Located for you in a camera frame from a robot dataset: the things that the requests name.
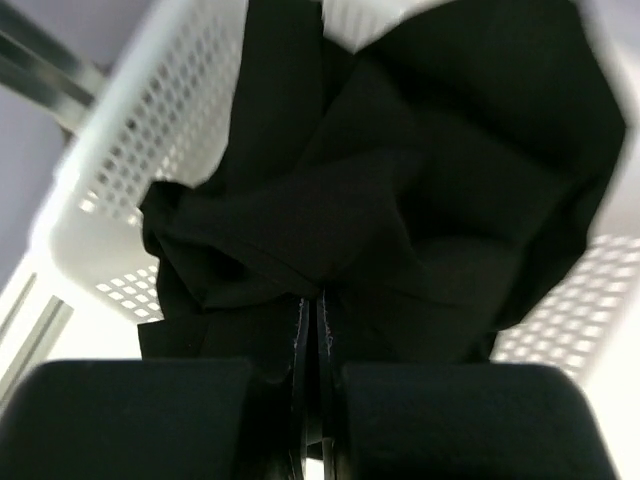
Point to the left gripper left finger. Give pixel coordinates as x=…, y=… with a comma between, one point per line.
x=231, y=407

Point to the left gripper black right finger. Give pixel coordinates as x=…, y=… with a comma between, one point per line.
x=385, y=419

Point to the black polo shirt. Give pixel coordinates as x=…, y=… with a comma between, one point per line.
x=430, y=189

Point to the white plastic basket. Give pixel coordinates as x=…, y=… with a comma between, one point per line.
x=164, y=115

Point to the left aluminium frame post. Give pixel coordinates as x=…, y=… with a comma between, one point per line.
x=42, y=70

